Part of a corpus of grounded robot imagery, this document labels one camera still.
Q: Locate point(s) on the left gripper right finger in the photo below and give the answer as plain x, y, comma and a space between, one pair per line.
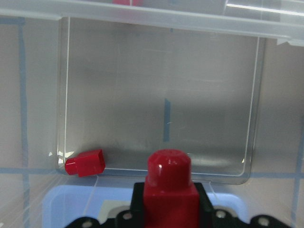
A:
209, 217

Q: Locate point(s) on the red block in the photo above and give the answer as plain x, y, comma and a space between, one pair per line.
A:
170, 197
128, 2
86, 164

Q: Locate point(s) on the red block under lid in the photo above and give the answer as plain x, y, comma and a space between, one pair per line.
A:
128, 2

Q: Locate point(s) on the blue plastic tray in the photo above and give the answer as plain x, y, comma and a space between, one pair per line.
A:
63, 204

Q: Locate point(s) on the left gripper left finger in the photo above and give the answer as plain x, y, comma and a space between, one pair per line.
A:
130, 218

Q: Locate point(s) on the clear ribbed box lid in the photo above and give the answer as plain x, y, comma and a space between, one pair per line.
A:
282, 20

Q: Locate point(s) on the clear plastic storage box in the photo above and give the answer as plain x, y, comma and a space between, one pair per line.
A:
234, 104

